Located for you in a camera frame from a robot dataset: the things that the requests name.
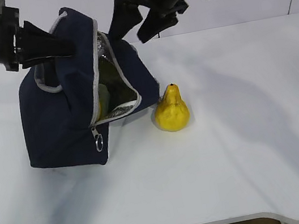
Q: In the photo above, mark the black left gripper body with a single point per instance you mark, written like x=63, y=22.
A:
x=9, y=26

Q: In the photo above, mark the yellow banana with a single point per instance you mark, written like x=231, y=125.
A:
x=99, y=113

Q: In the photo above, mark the green lidded glass container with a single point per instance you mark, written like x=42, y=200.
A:
x=104, y=100

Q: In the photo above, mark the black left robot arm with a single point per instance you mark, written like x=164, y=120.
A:
x=27, y=45

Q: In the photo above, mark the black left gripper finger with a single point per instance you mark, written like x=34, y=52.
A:
x=38, y=56
x=35, y=41

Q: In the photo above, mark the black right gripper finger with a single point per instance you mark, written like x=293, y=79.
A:
x=155, y=23
x=125, y=17

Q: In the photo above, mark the yellow pear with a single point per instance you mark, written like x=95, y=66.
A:
x=171, y=113

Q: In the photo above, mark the navy blue lunch bag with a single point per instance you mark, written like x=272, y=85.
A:
x=59, y=100

